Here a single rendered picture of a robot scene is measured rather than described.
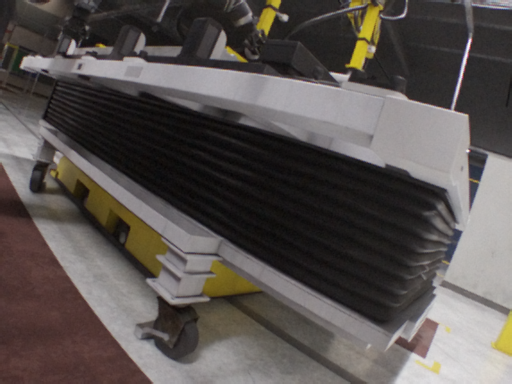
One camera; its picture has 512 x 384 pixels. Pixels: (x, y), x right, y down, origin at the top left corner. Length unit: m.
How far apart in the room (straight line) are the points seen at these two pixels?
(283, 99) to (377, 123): 0.19
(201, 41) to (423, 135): 0.67
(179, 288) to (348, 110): 0.70
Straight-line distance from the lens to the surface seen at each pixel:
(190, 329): 1.07
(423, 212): 0.81
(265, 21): 1.80
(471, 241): 5.41
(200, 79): 0.80
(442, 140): 0.50
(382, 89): 0.56
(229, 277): 1.59
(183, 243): 0.96
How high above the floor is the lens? 0.67
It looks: 3 degrees down
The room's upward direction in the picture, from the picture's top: 21 degrees clockwise
